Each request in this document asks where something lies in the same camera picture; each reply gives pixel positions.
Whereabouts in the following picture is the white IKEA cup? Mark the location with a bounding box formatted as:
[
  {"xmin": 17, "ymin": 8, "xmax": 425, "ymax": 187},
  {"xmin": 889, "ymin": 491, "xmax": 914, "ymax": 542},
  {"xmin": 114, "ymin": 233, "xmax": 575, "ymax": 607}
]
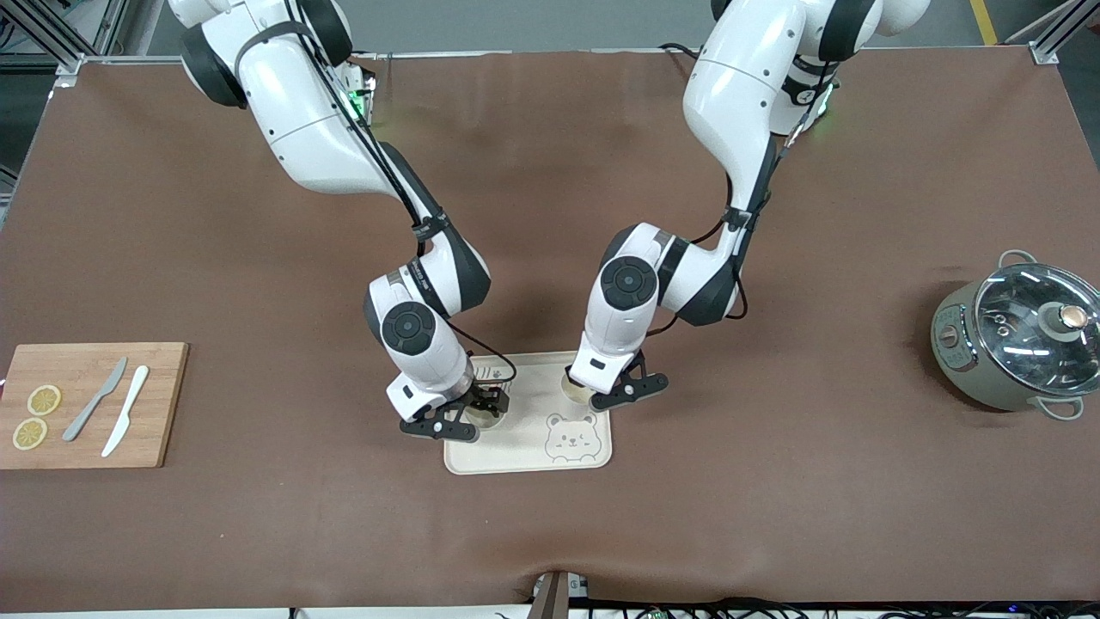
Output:
[
  {"xmin": 561, "ymin": 368, "xmax": 602, "ymax": 407},
  {"xmin": 464, "ymin": 387, "xmax": 509, "ymax": 431}
]

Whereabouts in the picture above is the grey-green electric pot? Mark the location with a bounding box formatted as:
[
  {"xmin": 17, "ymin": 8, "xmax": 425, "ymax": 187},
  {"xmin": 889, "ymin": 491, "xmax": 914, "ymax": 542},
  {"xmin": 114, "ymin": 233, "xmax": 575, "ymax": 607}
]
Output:
[{"xmin": 931, "ymin": 249, "xmax": 1100, "ymax": 422}]

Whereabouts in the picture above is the aluminium frame corner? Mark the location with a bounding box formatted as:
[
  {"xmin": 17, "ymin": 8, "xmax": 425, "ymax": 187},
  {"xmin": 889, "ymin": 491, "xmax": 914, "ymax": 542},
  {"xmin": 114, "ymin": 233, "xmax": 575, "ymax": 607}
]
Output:
[
  {"xmin": 1001, "ymin": 0, "xmax": 1100, "ymax": 66},
  {"xmin": 0, "ymin": 0, "xmax": 131, "ymax": 87}
]

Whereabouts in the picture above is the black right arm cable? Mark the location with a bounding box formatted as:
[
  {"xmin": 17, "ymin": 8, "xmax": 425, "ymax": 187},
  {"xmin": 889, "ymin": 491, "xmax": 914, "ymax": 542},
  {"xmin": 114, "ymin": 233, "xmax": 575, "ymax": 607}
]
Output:
[{"xmin": 292, "ymin": 0, "xmax": 518, "ymax": 386}]

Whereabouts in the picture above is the brown table cover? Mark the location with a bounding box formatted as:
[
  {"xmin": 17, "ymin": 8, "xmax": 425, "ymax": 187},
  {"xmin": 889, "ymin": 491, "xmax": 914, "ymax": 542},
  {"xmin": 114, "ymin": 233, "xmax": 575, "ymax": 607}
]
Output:
[{"xmin": 0, "ymin": 47, "xmax": 1100, "ymax": 613}]

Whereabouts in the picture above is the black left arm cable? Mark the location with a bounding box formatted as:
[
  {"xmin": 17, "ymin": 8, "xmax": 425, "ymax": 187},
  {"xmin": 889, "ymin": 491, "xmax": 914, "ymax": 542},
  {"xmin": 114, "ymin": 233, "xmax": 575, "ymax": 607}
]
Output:
[{"xmin": 645, "ymin": 82, "xmax": 830, "ymax": 338}]

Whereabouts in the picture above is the white plastic knife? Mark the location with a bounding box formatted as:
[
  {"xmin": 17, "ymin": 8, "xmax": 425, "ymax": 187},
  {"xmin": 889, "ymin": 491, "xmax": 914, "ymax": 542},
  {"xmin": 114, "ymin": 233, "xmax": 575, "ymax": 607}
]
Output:
[{"xmin": 101, "ymin": 365, "xmax": 150, "ymax": 458}]

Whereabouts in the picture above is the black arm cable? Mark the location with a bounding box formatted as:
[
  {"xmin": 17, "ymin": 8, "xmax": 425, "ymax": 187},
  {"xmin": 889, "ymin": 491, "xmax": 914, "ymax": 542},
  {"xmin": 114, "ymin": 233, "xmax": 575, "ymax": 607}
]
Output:
[
  {"xmin": 645, "ymin": 82, "xmax": 830, "ymax": 338},
  {"xmin": 292, "ymin": 0, "xmax": 518, "ymax": 386}
]

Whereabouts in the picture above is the cream bear print tray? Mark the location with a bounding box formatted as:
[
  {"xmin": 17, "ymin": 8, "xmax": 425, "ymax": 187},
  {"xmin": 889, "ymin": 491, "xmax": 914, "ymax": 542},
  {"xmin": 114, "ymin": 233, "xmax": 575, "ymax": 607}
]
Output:
[{"xmin": 443, "ymin": 350, "xmax": 614, "ymax": 475}]

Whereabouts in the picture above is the grey plastic knife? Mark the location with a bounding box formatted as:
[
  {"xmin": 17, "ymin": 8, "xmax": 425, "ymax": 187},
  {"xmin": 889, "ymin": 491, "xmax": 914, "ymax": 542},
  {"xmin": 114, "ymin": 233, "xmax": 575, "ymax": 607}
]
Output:
[{"xmin": 62, "ymin": 357, "xmax": 129, "ymax": 443}]

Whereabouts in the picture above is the wooden cutting board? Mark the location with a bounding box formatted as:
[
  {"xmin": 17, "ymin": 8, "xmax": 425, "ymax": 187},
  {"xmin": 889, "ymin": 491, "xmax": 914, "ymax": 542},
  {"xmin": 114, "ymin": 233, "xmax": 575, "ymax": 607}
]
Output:
[{"xmin": 0, "ymin": 342, "xmax": 190, "ymax": 470}]

